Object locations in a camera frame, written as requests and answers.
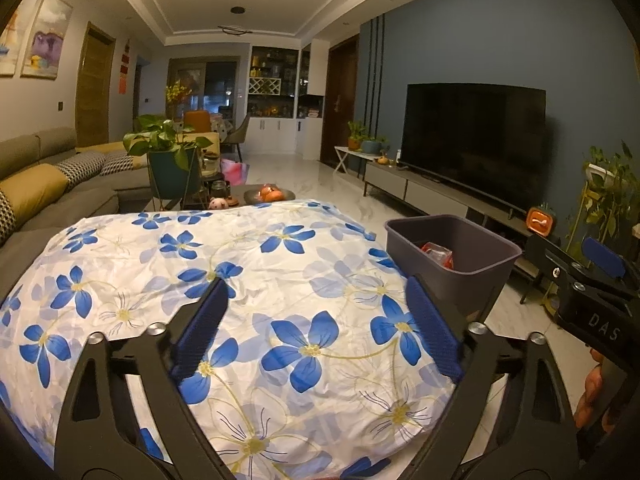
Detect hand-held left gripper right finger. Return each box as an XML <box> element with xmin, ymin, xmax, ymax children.
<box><xmin>405</xmin><ymin>275</ymin><xmax>579</xmax><ymax>480</ymax></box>

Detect yellow pillow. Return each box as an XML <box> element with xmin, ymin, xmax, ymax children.
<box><xmin>0</xmin><ymin>163</ymin><xmax>69</xmax><ymax>221</ymax></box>

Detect light wooden door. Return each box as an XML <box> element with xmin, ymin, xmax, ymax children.
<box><xmin>75</xmin><ymin>22</ymin><xmax>117</xmax><ymax>149</ymax></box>

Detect small patterned pillow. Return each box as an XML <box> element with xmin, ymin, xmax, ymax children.
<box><xmin>102</xmin><ymin>152</ymin><xmax>136</xmax><ymax>174</ymax></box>

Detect white display cabinet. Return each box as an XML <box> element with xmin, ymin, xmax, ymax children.
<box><xmin>247</xmin><ymin>45</ymin><xmax>326</xmax><ymax>159</ymax></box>

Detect pothos in teal pot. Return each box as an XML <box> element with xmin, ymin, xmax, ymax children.
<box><xmin>123</xmin><ymin>115</ymin><xmax>214</xmax><ymax>212</ymax></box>

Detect yellow flowers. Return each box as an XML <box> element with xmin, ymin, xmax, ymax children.
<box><xmin>165</xmin><ymin>80</ymin><xmax>194</xmax><ymax>106</ymax></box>

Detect plate of oranges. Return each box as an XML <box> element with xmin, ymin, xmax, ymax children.
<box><xmin>244</xmin><ymin>183</ymin><xmax>296</xmax><ymax>205</ymax></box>

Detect climbing plant in white pot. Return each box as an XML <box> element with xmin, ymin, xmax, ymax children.
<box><xmin>565</xmin><ymin>141</ymin><xmax>639</xmax><ymax>262</ymax></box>

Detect large houndstooth pillow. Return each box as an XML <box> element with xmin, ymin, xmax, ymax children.
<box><xmin>0</xmin><ymin>190</ymin><xmax>16</xmax><ymax>247</ymax></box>

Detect grey plastic bin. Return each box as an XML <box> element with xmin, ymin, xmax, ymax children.
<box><xmin>385</xmin><ymin>214</ymin><xmax>523</xmax><ymax>322</ymax></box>

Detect red and white plastic bag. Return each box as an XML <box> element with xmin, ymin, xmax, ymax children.
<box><xmin>420</xmin><ymin>242</ymin><xmax>456</xmax><ymax>269</ymax></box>

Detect white side table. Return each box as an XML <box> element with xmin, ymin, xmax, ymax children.
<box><xmin>334</xmin><ymin>146</ymin><xmax>381</xmax><ymax>176</ymax></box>

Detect purple painting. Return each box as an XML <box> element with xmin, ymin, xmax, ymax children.
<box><xmin>20</xmin><ymin>0</ymin><xmax>74</xmax><ymax>81</ymax></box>

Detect red wall hanging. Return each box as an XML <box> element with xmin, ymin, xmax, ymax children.
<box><xmin>119</xmin><ymin>40</ymin><xmax>132</xmax><ymax>95</ymax></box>

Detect grey television cabinet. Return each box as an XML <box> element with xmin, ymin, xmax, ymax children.
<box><xmin>363</xmin><ymin>160</ymin><xmax>557</xmax><ymax>306</ymax></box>

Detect orange chair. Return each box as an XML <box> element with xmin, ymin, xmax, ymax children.
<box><xmin>183</xmin><ymin>111</ymin><xmax>212</xmax><ymax>134</ymax></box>

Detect black television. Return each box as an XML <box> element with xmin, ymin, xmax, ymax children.
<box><xmin>397</xmin><ymin>83</ymin><xmax>547</xmax><ymax>219</ymax></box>

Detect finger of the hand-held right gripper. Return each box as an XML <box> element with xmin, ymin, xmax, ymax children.
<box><xmin>524</xmin><ymin>233</ymin><xmax>593</xmax><ymax>312</ymax></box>
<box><xmin>581</xmin><ymin>235</ymin><xmax>640</xmax><ymax>307</ymax></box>

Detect blue floral tablecloth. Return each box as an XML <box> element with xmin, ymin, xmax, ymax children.
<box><xmin>0</xmin><ymin>199</ymin><xmax>482</xmax><ymax>480</ymax></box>

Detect orange desk clock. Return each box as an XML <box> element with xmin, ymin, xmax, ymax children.
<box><xmin>526</xmin><ymin>203</ymin><xmax>556</xmax><ymax>236</ymax></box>

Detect person's right hand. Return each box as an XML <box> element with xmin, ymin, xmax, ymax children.
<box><xmin>574</xmin><ymin>346</ymin><xmax>632</xmax><ymax>432</ymax></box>

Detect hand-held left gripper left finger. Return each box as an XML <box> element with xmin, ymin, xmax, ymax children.
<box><xmin>53</xmin><ymin>278</ymin><xmax>229</xmax><ymax>480</ymax></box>

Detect dark wooden door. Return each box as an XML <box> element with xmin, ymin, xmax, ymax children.
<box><xmin>320</xmin><ymin>40</ymin><xmax>360</xmax><ymax>164</ymax></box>

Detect pink bag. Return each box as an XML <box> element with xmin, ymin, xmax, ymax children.
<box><xmin>221</xmin><ymin>158</ymin><xmax>250</xmax><ymax>186</ymax></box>

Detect grey sofa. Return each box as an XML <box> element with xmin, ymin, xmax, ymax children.
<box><xmin>0</xmin><ymin>127</ymin><xmax>221</xmax><ymax>262</ymax></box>

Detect sailboat painting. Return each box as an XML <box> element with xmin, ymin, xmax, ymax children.
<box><xmin>0</xmin><ymin>0</ymin><xmax>41</xmax><ymax>77</ymax></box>

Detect grey dining chair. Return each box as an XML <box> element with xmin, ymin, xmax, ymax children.
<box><xmin>220</xmin><ymin>114</ymin><xmax>252</xmax><ymax>156</ymax></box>

